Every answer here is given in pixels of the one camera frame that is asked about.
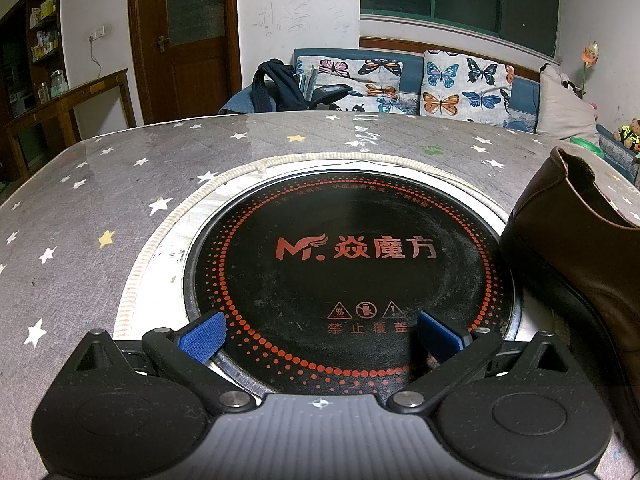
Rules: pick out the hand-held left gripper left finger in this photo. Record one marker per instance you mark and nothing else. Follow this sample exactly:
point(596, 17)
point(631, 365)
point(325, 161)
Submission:
point(202, 337)

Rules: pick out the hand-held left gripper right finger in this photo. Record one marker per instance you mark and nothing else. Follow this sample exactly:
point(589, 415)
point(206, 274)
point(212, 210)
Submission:
point(440, 335)

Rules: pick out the brown leather shoe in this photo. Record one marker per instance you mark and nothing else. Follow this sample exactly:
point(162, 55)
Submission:
point(590, 260)

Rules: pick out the round black induction cooktop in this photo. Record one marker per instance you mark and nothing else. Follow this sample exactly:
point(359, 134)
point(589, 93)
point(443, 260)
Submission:
point(350, 270)

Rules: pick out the green bowl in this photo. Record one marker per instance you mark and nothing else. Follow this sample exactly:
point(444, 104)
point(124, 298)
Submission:
point(585, 144)

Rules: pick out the butterfly print cushion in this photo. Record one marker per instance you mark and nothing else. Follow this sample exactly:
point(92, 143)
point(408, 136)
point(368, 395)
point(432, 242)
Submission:
point(360, 85)
point(465, 90)

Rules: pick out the blue sofa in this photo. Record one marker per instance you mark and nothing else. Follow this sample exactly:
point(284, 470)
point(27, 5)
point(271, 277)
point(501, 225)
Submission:
point(525, 100)

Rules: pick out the beige pillow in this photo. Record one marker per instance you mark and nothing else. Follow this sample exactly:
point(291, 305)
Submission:
point(565, 110)

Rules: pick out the dark blue backpack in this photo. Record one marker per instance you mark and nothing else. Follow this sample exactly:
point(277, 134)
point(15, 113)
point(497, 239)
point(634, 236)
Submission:
point(280, 90)

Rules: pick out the brown wooden door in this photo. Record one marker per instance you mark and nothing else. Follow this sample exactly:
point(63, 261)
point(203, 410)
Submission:
point(195, 70)

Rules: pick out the wooden desk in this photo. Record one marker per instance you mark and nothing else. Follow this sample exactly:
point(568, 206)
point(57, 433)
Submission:
point(100, 82)

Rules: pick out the upright books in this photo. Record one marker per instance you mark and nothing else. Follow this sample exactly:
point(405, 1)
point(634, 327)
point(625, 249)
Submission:
point(307, 82)

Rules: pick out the teddy bear with yellow vest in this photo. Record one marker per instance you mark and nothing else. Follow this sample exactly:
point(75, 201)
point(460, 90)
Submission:
point(629, 132)

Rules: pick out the panda plush toy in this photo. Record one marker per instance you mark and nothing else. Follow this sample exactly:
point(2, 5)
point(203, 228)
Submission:
point(570, 85)

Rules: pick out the large glass jar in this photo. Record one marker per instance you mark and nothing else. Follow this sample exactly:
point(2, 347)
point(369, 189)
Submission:
point(58, 82)

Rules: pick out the small glass jar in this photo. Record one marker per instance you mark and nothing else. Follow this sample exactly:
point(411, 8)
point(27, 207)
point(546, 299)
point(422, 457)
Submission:
point(43, 91)

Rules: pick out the artificial flower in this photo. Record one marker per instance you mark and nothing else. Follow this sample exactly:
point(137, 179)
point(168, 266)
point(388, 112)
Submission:
point(590, 57)

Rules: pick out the dark wooden shelf cabinet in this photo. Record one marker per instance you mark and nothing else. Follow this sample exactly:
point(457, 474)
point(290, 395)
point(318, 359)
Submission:
point(20, 25)

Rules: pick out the brown wooden wall rail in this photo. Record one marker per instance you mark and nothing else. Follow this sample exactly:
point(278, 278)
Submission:
point(390, 45)

